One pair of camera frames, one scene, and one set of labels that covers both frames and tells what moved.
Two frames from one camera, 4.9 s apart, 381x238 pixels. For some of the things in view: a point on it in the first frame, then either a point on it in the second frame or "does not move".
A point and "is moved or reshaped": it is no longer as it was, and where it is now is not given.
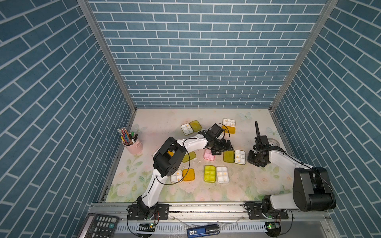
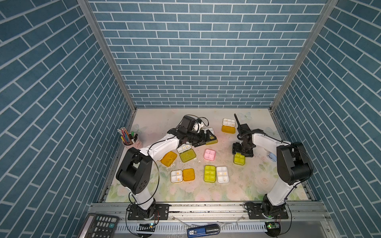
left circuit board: x=146 y=227 does not move
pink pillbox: x=208 y=155 does not move
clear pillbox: x=222 y=174 does not move
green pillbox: x=237 y=156 is moved or reshaped
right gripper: x=249 y=158 -> x=235 y=149
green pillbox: x=210 y=174 does not move
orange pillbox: x=228 y=126 does not move
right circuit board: x=273 y=228 does not move
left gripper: x=223 y=148 -> x=201 y=141
